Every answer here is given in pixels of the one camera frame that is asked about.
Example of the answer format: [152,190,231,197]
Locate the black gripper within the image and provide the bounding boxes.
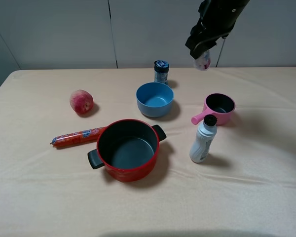
[185,0,249,59]

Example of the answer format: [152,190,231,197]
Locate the orange wrapped sausage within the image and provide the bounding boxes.
[50,127,106,149]

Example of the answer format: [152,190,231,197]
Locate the white bottle black cap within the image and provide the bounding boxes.
[189,115,217,163]

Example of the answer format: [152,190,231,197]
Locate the small clear candy jar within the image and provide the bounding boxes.
[193,50,211,71]

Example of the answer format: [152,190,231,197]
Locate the blue plastic bowl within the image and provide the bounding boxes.
[136,82,174,118]

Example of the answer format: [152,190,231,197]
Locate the dark blue-lidded jar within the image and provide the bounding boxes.
[154,60,169,84]

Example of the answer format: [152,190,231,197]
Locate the pink saucepan with handle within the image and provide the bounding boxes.
[191,93,235,125]

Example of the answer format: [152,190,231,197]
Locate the red pot black handles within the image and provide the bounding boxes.
[87,119,167,182]

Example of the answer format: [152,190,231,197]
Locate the red peach fruit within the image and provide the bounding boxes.
[70,90,94,114]

